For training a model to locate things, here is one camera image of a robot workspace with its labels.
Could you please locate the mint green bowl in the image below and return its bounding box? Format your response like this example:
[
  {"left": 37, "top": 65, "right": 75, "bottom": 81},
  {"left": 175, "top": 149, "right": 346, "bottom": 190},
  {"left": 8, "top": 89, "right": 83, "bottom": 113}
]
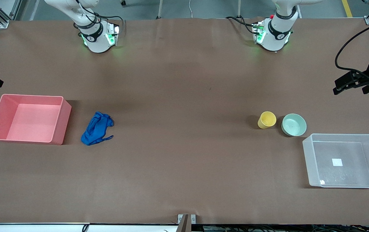
[{"left": 281, "top": 113, "right": 307, "bottom": 137}]

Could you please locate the yellow plastic cup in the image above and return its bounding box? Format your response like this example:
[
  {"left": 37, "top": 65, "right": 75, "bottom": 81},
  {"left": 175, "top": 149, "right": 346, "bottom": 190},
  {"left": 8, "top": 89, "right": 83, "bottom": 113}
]
[{"left": 257, "top": 111, "right": 277, "bottom": 129}]

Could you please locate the blue glove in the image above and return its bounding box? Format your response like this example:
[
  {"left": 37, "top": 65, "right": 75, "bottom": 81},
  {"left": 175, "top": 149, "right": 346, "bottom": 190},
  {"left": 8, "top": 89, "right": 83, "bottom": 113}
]
[{"left": 81, "top": 111, "right": 115, "bottom": 146}]

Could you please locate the clear plastic box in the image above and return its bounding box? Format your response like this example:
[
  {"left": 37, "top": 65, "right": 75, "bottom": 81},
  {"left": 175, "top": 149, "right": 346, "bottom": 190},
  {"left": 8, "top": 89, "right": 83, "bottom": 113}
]
[{"left": 302, "top": 133, "right": 369, "bottom": 189}]

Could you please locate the black base cable bundle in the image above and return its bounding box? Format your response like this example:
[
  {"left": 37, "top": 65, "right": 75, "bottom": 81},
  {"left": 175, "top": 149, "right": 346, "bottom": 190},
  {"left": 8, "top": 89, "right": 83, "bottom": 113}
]
[{"left": 74, "top": 0, "right": 124, "bottom": 25}]

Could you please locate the grey metal bracket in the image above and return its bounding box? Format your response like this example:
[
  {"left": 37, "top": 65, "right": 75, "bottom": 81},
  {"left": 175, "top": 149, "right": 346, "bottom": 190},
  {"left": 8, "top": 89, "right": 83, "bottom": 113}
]
[{"left": 177, "top": 214, "right": 196, "bottom": 232}]

